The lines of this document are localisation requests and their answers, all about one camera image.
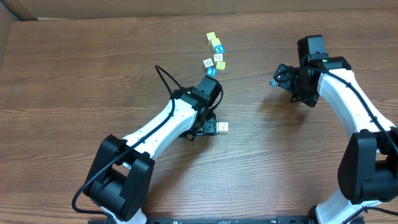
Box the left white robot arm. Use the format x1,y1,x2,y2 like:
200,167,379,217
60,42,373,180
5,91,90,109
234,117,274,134
83,76,223,223

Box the wooden block engraved picture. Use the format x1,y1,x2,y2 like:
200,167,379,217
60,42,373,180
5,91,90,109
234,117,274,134
203,58,214,69

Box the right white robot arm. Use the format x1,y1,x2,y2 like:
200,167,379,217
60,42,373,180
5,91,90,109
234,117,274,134
270,35,397,224

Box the yellow top wooden block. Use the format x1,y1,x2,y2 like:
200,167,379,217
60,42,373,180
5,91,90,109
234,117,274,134
206,32,216,42

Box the blue X wooden block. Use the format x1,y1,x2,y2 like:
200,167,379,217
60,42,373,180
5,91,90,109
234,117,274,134
213,45,225,54

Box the yellow O wooden block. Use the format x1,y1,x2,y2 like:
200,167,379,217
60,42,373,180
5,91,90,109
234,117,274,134
216,61,226,70

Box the plain engraved wooden block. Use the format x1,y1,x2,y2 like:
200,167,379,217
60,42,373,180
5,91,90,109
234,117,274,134
213,54,223,64

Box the plain deer wooden block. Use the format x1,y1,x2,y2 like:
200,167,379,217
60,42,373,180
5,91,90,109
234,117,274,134
216,122,229,134

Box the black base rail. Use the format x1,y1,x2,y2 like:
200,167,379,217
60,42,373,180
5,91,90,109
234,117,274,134
88,215,365,224

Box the blue T wooden block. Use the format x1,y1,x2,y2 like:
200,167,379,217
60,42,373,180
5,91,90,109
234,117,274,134
206,67,217,77

